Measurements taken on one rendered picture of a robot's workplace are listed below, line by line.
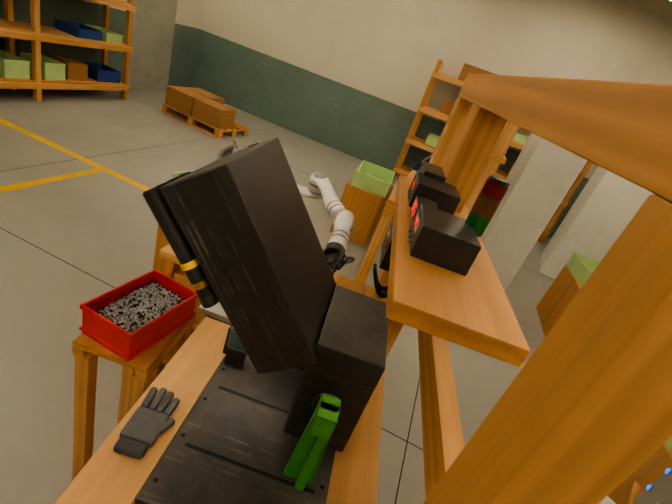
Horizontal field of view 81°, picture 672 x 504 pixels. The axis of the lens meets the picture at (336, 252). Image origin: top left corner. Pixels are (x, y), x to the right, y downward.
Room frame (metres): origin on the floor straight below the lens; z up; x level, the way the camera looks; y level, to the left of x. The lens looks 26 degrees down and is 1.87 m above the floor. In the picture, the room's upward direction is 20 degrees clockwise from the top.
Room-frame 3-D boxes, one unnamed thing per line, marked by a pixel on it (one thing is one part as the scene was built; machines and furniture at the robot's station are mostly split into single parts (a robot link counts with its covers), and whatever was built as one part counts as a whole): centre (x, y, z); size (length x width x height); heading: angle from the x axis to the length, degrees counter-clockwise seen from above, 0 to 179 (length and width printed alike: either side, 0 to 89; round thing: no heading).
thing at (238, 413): (1.03, 0.01, 0.89); 1.10 x 0.42 x 0.02; 0
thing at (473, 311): (1.03, -0.25, 1.52); 0.90 x 0.25 x 0.04; 0
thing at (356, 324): (0.92, -0.12, 1.07); 0.30 x 0.18 x 0.34; 0
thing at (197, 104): (6.71, 2.90, 0.22); 1.20 x 0.81 x 0.44; 75
